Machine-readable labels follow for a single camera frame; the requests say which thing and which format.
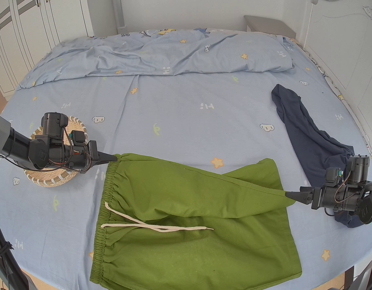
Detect pale blue quilt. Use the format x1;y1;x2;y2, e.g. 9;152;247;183
16;27;296;90

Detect green shorts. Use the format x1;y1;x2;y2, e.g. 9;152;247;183
89;153;303;290

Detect round woven basket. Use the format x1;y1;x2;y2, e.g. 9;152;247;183
23;116;90;188

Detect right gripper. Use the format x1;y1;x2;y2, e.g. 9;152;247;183
311;184;361;214

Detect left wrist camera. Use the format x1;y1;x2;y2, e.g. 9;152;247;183
69;130;90;154

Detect grey bedside table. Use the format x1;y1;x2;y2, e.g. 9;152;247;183
244;15;297;39

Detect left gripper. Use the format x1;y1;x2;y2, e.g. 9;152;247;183
64;140;99;174

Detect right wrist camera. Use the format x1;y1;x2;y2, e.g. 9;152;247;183
325;168;344;188

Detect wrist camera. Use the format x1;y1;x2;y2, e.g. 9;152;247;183
69;130;90;154
325;168;344;188

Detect white wardrobe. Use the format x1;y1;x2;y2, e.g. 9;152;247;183
0;0;95;98

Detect dark blue garment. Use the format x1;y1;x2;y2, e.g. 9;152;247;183
271;84;365;229

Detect bed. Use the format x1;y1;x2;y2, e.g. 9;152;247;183
0;0;372;290

